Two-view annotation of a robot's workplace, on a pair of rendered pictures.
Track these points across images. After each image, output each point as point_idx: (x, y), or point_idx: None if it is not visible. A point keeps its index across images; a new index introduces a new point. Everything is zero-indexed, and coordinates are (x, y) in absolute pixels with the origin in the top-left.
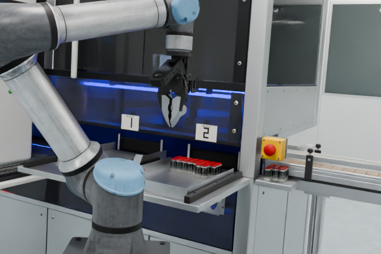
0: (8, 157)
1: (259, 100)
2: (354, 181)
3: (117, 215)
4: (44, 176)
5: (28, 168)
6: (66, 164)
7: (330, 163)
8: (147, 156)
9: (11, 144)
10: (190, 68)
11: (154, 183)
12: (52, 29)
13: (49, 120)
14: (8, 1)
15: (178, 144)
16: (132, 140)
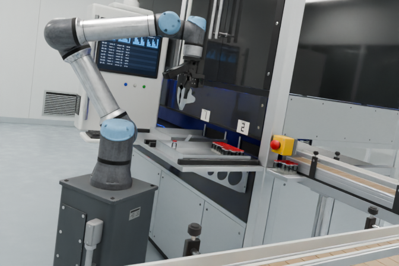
0: None
1: (276, 104)
2: (345, 184)
3: (104, 151)
4: None
5: None
6: (100, 120)
7: (332, 167)
8: (205, 139)
9: (141, 122)
10: (201, 70)
11: (170, 149)
12: (73, 31)
13: (89, 90)
14: None
15: (234, 136)
16: (211, 130)
